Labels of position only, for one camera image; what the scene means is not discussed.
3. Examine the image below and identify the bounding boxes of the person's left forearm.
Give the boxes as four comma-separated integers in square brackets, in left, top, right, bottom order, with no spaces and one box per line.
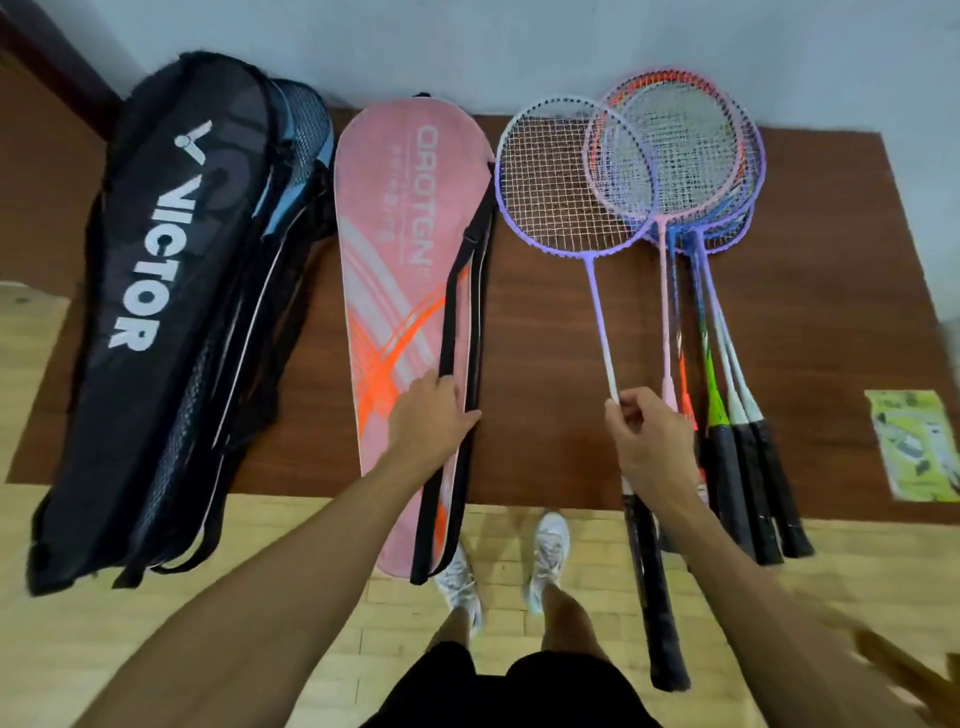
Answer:
[73,448,425,728]

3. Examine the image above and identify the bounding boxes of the person's right leg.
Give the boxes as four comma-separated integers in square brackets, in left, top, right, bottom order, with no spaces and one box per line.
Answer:
[538,583,610,664]

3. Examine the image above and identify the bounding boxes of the person's leg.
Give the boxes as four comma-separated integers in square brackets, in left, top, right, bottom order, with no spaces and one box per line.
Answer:
[424,606,475,655]
[538,583,610,664]

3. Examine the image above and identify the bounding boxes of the orange badminton racket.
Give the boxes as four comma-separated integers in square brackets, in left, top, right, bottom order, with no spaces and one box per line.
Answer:
[598,68,751,481]

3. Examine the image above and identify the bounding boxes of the person's right forearm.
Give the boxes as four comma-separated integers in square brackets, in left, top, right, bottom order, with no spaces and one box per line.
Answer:
[654,480,935,728]

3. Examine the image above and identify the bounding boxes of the pink racket cover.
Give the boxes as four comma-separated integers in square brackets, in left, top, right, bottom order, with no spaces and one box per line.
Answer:
[333,93,498,586]

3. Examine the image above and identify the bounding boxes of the green printed leaflet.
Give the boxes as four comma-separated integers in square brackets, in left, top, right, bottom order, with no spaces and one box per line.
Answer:
[863,387,960,504]

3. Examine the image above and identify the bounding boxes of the person's black shorts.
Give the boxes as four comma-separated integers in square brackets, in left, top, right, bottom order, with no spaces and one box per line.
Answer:
[381,640,663,728]

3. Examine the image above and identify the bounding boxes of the purple black-handle badminton racket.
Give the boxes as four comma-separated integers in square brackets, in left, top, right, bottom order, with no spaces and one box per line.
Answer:
[651,112,816,561]
[621,73,786,568]

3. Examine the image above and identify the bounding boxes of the pink badminton racket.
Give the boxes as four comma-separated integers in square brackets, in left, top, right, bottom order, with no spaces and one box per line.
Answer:
[582,78,712,556]

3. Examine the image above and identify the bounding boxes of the person's white right shoe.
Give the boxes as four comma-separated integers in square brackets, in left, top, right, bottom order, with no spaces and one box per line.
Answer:
[524,511,572,618]

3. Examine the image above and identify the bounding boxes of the person's white shoe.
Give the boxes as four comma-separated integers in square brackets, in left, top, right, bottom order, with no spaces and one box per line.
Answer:
[433,541,485,637]
[524,511,572,618]

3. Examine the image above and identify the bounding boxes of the blue green badminton racket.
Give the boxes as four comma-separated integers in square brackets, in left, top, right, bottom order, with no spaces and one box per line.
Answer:
[645,187,757,562]

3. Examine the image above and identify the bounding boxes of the person's white left shoe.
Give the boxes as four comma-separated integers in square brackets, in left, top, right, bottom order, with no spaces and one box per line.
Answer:
[433,541,485,637]

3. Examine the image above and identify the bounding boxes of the person's left leg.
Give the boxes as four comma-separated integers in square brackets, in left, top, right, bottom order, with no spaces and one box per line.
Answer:
[424,606,475,655]

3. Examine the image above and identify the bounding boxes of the black racket bag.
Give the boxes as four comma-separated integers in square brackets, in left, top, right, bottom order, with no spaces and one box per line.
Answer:
[25,50,337,599]

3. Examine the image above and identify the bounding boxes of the person's left hand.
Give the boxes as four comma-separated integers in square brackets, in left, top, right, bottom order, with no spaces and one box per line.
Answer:
[385,370,483,482]

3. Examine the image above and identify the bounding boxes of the dark brown wooden trim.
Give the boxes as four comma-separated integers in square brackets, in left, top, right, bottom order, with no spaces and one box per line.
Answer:
[0,0,126,145]

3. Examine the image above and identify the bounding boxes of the purple white-shaft badminton racket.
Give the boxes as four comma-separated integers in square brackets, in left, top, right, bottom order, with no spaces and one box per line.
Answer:
[494,95,692,693]

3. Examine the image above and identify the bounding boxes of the person's right hand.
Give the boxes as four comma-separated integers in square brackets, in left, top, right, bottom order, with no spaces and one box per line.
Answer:
[603,386,706,515]

